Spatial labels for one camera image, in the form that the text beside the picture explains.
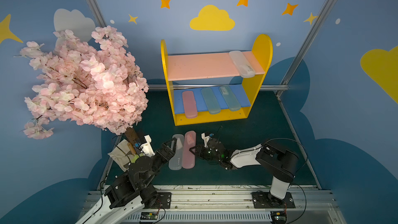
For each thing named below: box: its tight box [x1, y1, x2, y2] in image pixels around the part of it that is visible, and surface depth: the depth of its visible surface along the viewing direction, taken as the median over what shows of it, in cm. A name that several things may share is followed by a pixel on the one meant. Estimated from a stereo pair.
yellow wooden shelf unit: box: [160, 33, 274, 126], surface depth 90 cm
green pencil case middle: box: [201, 87, 221, 115], surface depth 98 cm
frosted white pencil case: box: [168, 134, 184, 171], surface depth 89 cm
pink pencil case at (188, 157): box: [181, 130, 197, 169], surface depth 90 cm
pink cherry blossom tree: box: [19, 25, 150, 140], surface depth 53 cm
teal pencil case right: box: [219, 85, 241, 112], surface depth 101 cm
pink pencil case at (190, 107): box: [182, 90, 198, 119], surface depth 97 cm
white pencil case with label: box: [229, 50, 256, 78], surface depth 78 cm
